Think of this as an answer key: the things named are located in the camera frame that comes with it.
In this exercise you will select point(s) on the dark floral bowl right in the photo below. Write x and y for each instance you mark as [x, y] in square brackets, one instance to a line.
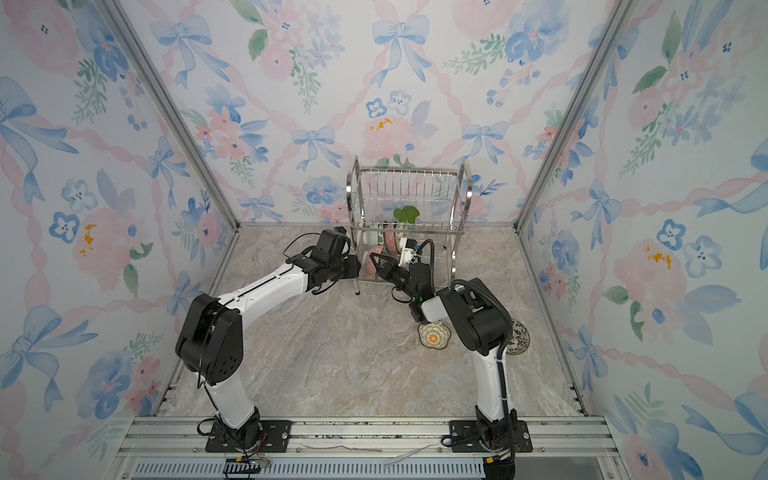
[520, 341]

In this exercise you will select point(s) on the stainless steel dish rack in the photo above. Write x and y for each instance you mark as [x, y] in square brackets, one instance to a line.
[392, 204]

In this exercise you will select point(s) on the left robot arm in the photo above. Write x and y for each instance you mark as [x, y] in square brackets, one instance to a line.
[211, 341]

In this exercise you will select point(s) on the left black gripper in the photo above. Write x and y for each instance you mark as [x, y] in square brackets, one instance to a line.
[354, 266]

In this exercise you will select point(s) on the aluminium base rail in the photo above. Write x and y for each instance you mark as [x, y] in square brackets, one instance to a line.
[369, 448]

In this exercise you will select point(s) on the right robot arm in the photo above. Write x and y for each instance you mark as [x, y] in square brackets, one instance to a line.
[484, 327]

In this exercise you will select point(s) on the green leaf-shaped dish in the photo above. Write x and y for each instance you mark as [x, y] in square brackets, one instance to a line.
[408, 214]

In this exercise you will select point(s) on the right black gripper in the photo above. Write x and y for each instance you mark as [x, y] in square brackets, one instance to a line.
[389, 271]

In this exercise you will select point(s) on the pale green grid bowl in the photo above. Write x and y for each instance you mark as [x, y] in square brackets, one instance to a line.
[373, 238]

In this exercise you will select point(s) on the orange flower-shaped dish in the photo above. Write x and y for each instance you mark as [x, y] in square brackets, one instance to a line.
[434, 335]

